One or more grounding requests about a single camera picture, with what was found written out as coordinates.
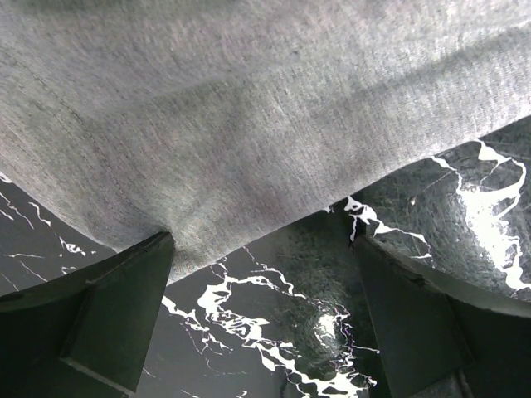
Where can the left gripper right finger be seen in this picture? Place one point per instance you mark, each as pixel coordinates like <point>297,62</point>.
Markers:
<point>435,330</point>

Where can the grey t-shirt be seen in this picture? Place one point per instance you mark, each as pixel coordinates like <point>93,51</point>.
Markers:
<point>222,121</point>

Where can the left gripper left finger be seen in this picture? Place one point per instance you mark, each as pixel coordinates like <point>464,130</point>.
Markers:
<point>87,333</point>

